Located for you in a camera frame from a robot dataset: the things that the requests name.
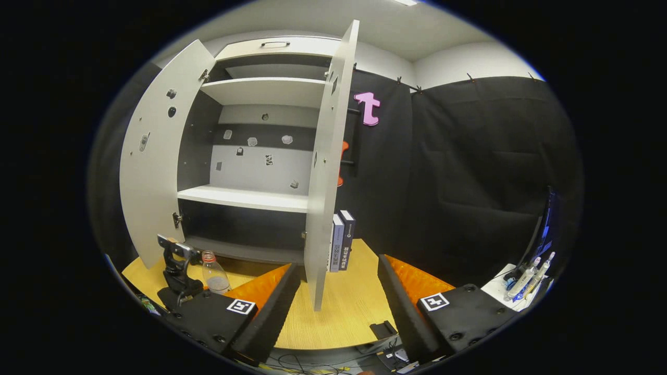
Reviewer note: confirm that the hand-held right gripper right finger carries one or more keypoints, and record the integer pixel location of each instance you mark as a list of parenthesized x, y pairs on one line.
[(404, 317)]

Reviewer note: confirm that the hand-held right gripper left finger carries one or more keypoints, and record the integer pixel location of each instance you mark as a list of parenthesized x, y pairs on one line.
[(276, 317)]

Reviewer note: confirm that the clear plastic water bottle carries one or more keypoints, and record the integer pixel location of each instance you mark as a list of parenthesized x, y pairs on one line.
[(216, 278)]

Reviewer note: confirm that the white cabinet door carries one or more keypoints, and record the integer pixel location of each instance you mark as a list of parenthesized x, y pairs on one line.
[(325, 208), (156, 198)]

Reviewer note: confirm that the small black holder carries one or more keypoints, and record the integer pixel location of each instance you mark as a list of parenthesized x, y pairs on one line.
[(383, 329)]

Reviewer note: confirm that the pale blue book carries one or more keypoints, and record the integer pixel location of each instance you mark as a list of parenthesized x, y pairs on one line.
[(336, 245)]

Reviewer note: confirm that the dark book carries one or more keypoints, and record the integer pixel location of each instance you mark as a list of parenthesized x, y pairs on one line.
[(348, 234)]

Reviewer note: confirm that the white cabinet shelf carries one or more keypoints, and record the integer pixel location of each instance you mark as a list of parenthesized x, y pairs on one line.
[(245, 198), (266, 89)]

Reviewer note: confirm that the clear spray bottle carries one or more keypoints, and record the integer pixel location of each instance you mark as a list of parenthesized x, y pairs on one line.
[(521, 281), (539, 273)]

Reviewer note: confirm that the computer monitor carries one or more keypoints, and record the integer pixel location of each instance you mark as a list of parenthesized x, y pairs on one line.
[(547, 229)]

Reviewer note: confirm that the black backdrop cloth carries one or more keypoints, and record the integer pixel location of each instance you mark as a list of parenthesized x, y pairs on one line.
[(458, 156)]

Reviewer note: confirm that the white cabinet drawer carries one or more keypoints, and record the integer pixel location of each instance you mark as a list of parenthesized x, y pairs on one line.
[(312, 47)]

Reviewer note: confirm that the long ceiling light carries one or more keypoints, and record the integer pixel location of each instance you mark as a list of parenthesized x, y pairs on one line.
[(406, 2)]

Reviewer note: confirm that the white cabinet frame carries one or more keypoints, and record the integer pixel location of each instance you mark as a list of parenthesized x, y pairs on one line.
[(250, 172)]

